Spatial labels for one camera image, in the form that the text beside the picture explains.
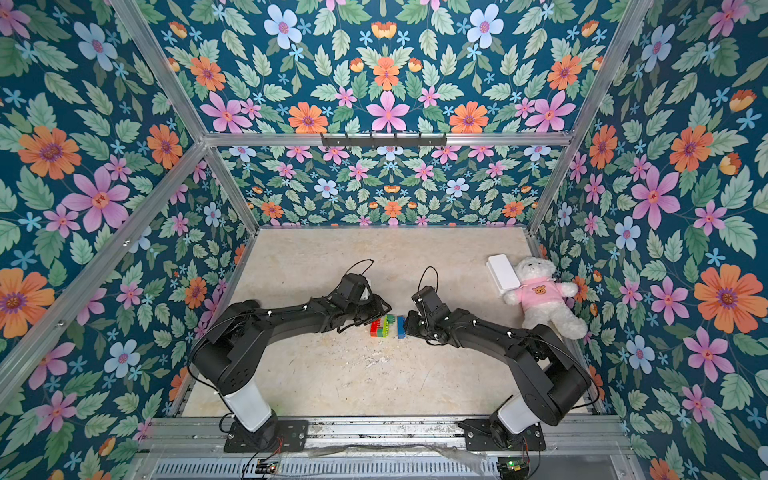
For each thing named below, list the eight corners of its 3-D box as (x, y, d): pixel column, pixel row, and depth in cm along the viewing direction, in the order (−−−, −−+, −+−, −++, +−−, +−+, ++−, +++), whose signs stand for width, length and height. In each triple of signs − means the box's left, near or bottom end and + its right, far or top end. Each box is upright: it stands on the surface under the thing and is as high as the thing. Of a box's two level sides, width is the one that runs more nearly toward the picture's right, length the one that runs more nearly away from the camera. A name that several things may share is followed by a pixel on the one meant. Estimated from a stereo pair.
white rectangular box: (499, 296, 102) (502, 288, 98) (484, 264, 111) (487, 255, 107) (517, 293, 103) (522, 285, 99) (501, 261, 112) (505, 252, 108)
